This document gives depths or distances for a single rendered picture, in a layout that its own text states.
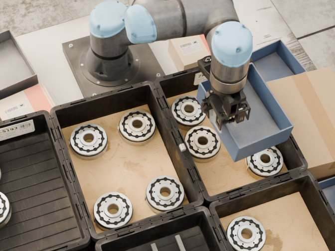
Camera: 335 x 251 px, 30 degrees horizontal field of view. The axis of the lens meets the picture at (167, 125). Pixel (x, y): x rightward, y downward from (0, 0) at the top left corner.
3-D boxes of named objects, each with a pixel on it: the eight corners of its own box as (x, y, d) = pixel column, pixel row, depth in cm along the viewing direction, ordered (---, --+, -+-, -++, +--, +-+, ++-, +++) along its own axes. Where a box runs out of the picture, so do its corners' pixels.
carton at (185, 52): (182, 79, 204) (184, 65, 198) (167, 51, 210) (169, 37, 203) (226, 64, 208) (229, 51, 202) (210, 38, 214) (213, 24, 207)
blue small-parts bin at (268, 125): (195, 97, 157) (198, 81, 151) (247, 77, 161) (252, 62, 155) (234, 163, 148) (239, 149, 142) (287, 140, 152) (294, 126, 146)
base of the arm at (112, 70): (78, 53, 201) (77, 32, 193) (121, 40, 206) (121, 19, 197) (96, 87, 194) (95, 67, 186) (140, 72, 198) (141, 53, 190)
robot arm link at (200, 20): (176, -17, 123) (191, 27, 118) (230, -24, 125) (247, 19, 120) (172, 9, 130) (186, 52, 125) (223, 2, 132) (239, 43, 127)
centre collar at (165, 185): (154, 186, 167) (154, 185, 167) (171, 182, 168) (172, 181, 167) (158, 202, 165) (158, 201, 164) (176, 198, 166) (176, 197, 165)
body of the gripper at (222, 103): (218, 133, 137) (221, 105, 126) (202, 101, 141) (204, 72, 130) (249, 120, 138) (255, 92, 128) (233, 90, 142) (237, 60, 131)
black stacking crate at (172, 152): (53, 130, 179) (49, 109, 169) (149, 102, 186) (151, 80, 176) (94, 256, 162) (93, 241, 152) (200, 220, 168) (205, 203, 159)
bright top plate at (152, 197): (142, 180, 168) (142, 179, 168) (178, 172, 170) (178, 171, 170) (151, 214, 163) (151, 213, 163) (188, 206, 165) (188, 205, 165)
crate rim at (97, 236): (49, 112, 171) (48, 107, 169) (151, 83, 178) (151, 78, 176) (92, 244, 153) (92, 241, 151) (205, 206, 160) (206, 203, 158)
